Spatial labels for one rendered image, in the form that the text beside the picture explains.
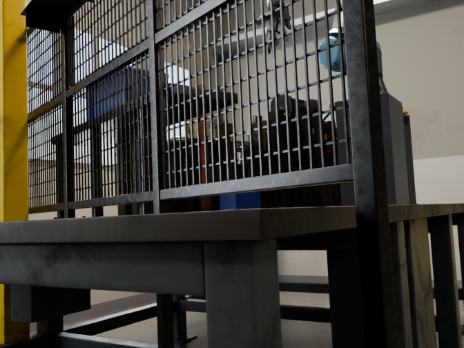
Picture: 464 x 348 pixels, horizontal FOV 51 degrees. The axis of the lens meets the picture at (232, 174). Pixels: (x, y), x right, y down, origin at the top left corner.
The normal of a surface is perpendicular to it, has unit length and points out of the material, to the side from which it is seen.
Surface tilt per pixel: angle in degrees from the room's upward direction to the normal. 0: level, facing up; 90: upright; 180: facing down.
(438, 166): 90
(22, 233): 90
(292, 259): 90
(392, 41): 90
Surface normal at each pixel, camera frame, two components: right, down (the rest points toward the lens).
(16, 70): 0.62, -0.09
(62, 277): -0.54, -0.04
